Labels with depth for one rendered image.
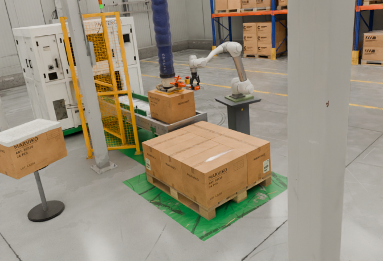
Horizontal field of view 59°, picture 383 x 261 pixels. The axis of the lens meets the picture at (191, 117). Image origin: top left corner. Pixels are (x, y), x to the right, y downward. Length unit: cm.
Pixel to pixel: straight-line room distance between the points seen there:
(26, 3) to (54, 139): 927
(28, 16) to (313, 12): 1225
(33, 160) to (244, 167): 222
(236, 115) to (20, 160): 282
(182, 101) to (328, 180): 382
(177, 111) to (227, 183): 147
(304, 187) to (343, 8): 49
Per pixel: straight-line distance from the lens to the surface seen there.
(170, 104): 461
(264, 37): 1233
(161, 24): 468
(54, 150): 401
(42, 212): 436
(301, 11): 91
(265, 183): 417
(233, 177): 370
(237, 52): 447
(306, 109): 94
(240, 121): 498
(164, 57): 473
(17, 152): 379
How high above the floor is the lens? 214
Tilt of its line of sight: 19 degrees down
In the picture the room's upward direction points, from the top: 6 degrees counter-clockwise
